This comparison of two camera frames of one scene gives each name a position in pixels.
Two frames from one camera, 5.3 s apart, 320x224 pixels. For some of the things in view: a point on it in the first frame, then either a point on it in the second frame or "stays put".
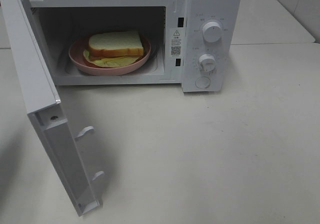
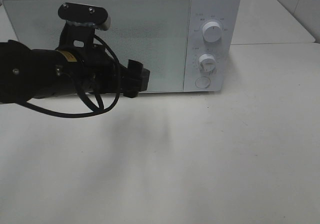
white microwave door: x=42 y=90 -> x=156 y=30
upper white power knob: x=212 y=31 stays put
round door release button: x=202 y=82 stays put
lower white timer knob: x=207 y=62 stays put
